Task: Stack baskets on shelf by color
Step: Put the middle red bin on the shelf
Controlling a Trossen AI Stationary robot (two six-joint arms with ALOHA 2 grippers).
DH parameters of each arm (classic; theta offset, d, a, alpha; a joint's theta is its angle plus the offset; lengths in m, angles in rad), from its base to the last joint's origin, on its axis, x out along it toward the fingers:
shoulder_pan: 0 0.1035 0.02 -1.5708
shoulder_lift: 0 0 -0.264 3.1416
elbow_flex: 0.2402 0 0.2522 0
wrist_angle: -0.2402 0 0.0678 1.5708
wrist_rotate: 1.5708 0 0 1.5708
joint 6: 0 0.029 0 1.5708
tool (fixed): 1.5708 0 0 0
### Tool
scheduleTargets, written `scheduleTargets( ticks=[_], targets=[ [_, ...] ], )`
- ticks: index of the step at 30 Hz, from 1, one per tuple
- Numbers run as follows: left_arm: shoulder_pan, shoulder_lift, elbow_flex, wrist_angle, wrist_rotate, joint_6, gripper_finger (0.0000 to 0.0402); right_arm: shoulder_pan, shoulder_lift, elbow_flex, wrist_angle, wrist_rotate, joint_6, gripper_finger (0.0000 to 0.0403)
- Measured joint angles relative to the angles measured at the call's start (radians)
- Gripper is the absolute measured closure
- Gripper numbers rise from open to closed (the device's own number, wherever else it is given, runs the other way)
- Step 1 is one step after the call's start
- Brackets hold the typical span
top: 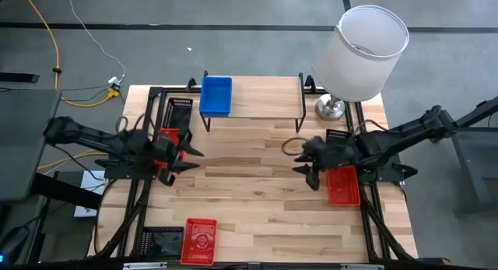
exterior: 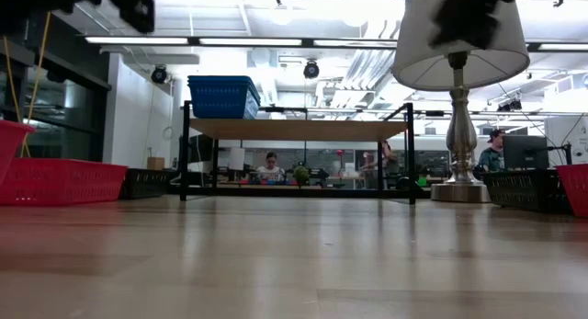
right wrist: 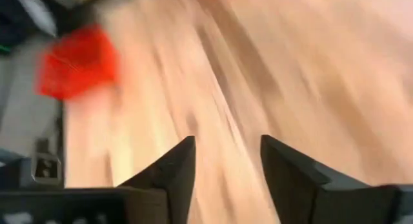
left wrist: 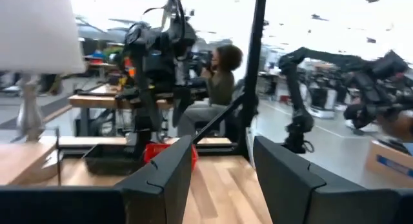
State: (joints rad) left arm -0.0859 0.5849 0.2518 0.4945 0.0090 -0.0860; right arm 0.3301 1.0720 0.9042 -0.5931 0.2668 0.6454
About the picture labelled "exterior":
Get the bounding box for table lamp white shade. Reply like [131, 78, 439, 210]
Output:
[390, 0, 532, 204]

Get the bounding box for person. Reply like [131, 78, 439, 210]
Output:
[477, 129, 507, 174]
[254, 151, 287, 182]
[360, 141, 400, 190]

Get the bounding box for yellow cable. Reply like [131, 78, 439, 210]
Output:
[2, 10, 52, 159]

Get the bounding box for long ceiling light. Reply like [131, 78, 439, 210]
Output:
[198, 37, 303, 47]
[537, 42, 588, 52]
[313, 39, 399, 48]
[85, 36, 189, 46]

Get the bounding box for red plastic basket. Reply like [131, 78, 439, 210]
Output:
[554, 164, 588, 219]
[0, 120, 37, 187]
[0, 157, 129, 207]

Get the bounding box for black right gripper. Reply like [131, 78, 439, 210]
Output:
[430, 0, 523, 51]

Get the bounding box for wooden shelf black metal legs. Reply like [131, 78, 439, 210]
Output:
[178, 101, 417, 205]

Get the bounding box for black metal rig frame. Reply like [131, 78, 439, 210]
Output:
[167, 184, 433, 199]

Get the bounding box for dark computer monitor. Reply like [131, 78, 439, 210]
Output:
[502, 134, 550, 171]

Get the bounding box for small green plant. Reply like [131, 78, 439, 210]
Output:
[292, 165, 311, 188]

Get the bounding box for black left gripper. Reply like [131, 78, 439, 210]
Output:
[104, 0, 156, 35]

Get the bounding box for blue plastic basket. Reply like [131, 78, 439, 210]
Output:
[187, 74, 262, 120]

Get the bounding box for black plastic basket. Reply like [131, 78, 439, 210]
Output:
[119, 167, 181, 200]
[481, 168, 573, 215]

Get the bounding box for white cabinet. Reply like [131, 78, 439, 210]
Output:
[544, 115, 588, 166]

